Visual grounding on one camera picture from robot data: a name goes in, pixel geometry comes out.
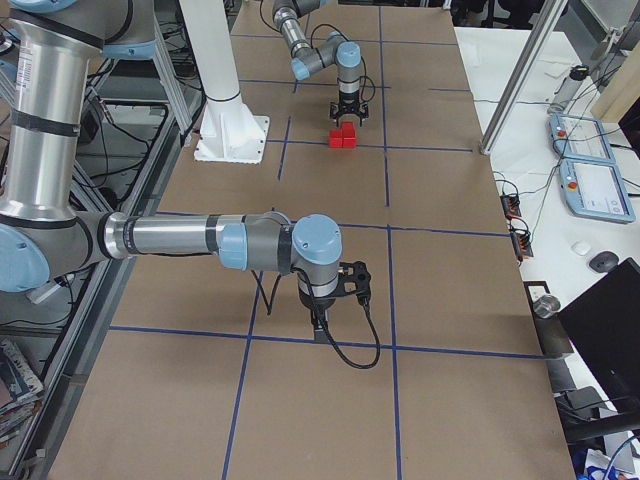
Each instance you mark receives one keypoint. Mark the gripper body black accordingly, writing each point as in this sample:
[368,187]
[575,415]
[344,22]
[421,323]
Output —
[348,99]
[316,303]

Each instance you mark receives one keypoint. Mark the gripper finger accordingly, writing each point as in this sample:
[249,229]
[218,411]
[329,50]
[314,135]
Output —
[325,321]
[335,112]
[318,331]
[362,112]

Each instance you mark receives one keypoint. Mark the grey bottle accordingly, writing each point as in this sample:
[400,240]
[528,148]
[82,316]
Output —
[568,89]

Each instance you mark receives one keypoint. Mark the teach pendant upper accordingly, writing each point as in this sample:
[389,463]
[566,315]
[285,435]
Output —
[580,137]

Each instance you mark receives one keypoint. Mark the teach pendant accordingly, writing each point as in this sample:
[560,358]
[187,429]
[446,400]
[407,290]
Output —
[580,137]
[595,190]

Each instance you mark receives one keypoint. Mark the metal cup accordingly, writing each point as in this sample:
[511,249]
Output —
[546,306]

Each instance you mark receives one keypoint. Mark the teach pendant lower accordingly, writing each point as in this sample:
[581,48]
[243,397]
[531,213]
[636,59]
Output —
[595,190]

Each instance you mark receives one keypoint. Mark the black monitor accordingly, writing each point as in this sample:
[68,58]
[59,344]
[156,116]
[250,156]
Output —
[603,325]

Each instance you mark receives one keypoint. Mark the black computer mouse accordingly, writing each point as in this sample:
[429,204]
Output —
[603,262]

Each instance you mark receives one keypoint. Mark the stack of cloths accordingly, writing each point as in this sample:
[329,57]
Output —
[21,390]

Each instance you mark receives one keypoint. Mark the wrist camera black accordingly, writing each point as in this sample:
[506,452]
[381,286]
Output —
[354,279]

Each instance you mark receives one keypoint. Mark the white pedestal column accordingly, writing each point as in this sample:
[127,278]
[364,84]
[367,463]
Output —
[229,131]

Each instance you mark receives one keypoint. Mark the aluminium frame post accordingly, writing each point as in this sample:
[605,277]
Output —
[536,41]

